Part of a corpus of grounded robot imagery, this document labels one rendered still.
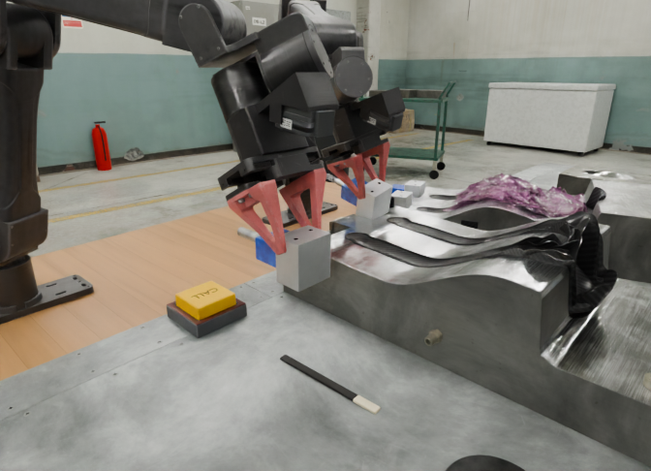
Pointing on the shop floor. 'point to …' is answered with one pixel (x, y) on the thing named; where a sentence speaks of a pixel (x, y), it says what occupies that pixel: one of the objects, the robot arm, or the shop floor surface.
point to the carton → (406, 122)
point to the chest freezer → (548, 114)
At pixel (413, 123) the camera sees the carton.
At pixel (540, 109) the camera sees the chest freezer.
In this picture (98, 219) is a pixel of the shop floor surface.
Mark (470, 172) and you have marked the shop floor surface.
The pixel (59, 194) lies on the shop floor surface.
